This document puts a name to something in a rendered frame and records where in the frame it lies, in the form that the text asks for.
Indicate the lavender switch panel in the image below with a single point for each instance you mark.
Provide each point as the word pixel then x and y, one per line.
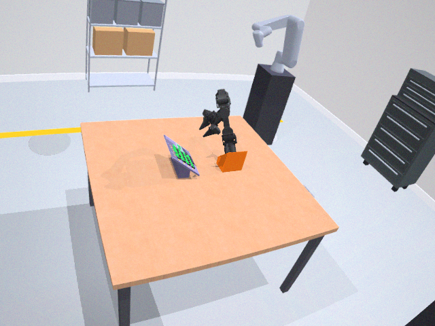
pixel 181 159

